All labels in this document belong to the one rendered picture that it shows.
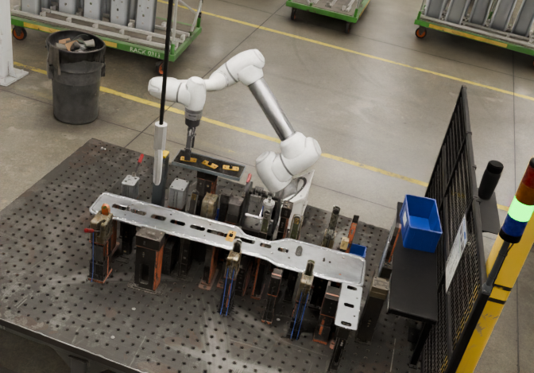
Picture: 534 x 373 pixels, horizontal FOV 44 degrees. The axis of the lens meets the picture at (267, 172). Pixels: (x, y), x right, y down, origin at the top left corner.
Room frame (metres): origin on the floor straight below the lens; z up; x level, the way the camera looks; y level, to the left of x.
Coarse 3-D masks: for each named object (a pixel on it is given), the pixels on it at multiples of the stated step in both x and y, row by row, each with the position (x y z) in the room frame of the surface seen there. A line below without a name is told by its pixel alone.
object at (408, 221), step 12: (408, 204) 3.00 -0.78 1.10; (420, 204) 3.00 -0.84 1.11; (432, 204) 2.99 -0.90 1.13; (408, 216) 2.79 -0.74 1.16; (420, 216) 3.00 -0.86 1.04; (432, 216) 2.93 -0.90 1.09; (408, 228) 2.71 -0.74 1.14; (420, 228) 2.70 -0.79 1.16; (432, 228) 2.86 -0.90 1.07; (408, 240) 2.70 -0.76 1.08; (420, 240) 2.70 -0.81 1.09; (432, 240) 2.70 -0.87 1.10; (432, 252) 2.70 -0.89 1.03
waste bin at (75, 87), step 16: (64, 32) 5.40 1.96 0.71; (80, 32) 5.45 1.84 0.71; (48, 48) 5.06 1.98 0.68; (64, 48) 5.17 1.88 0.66; (80, 48) 5.19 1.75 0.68; (96, 48) 5.38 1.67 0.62; (48, 64) 5.06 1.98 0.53; (64, 64) 4.99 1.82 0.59; (80, 64) 5.02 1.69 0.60; (96, 64) 5.12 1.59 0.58; (64, 80) 5.02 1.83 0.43; (80, 80) 5.04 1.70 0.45; (96, 80) 5.16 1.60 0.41; (64, 96) 5.03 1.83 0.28; (80, 96) 5.05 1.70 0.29; (96, 96) 5.19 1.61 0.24; (64, 112) 5.04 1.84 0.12; (80, 112) 5.06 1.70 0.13; (96, 112) 5.21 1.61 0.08
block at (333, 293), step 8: (328, 288) 2.35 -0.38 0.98; (336, 288) 2.36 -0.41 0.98; (328, 296) 2.29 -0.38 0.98; (336, 296) 2.30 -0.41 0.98; (328, 304) 2.28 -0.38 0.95; (336, 304) 2.27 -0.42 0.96; (320, 312) 2.29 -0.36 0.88; (328, 312) 2.28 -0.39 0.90; (320, 320) 2.29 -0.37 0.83; (328, 320) 2.29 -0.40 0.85; (312, 328) 2.36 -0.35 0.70; (320, 328) 2.28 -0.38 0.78; (328, 328) 2.28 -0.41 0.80; (320, 336) 2.28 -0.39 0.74; (328, 336) 2.33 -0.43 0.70
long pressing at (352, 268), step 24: (120, 216) 2.57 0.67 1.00; (144, 216) 2.60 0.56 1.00; (168, 216) 2.64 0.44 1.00; (192, 216) 2.68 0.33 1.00; (192, 240) 2.50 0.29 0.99; (216, 240) 2.52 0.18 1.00; (264, 240) 2.59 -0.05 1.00; (288, 240) 2.63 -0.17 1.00; (288, 264) 2.44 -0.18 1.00; (336, 264) 2.51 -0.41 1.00; (360, 264) 2.54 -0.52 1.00
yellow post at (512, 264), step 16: (528, 224) 1.92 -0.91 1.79; (496, 240) 2.00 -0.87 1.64; (528, 240) 1.91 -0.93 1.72; (496, 256) 1.94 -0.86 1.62; (512, 256) 1.92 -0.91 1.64; (512, 272) 1.91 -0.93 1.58; (496, 288) 1.92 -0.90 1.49; (512, 288) 1.92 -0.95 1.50; (496, 304) 1.91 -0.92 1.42; (480, 320) 1.92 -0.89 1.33; (496, 320) 1.91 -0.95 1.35; (480, 336) 1.91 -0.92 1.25; (464, 352) 1.92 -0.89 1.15; (480, 352) 1.91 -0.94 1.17; (464, 368) 1.92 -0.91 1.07
